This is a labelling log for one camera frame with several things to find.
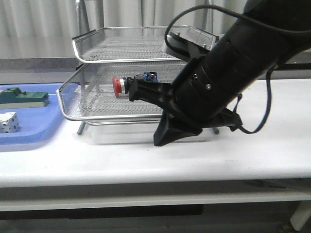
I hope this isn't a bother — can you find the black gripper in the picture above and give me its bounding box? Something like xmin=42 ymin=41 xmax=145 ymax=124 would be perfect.
xmin=128 ymin=57 xmax=243 ymax=146

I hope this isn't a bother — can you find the red emergency push button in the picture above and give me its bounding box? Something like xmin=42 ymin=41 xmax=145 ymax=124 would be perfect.
xmin=112 ymin=71 xmax=158 ymax=98

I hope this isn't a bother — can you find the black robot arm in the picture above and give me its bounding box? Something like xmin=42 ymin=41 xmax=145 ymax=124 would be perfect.
xmin=129 ymin=0 xmax=311 ymax=146

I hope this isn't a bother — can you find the silver mesh top tray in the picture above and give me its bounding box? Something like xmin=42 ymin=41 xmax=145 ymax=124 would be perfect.
xmin=72 ymin=26 xmax=177 ymax=64

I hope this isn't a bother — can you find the blue plastic tray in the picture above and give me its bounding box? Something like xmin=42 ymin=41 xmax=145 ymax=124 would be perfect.
xmin=0 ymin=83 xmax=64 ymax=146

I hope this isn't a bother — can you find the green electrical module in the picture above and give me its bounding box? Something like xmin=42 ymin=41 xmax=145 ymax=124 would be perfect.
xmin=0 ymin=87 xmax=49 ymax=109

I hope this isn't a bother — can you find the white plastic block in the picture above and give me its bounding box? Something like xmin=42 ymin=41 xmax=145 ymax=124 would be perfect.
xmin=0 ymin=112 xmax=19 ymax=133

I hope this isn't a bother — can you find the grey stone counter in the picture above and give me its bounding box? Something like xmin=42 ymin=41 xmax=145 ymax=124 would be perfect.
xmin=0 ymin=32 xmax=311 ymax=73

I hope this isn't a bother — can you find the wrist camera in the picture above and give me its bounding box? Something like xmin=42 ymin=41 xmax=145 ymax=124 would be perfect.
xmin=162 ymin=33 xmax=209 ymax=62

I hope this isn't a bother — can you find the grey metal rack frame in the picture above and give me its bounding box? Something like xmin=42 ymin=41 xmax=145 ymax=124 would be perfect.
xmin=75 ymin=0 xmax=219 ymax=136

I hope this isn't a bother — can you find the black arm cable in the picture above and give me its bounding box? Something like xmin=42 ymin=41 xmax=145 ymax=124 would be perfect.
xmin=164 ymin=4 xmax=311 ymax=134

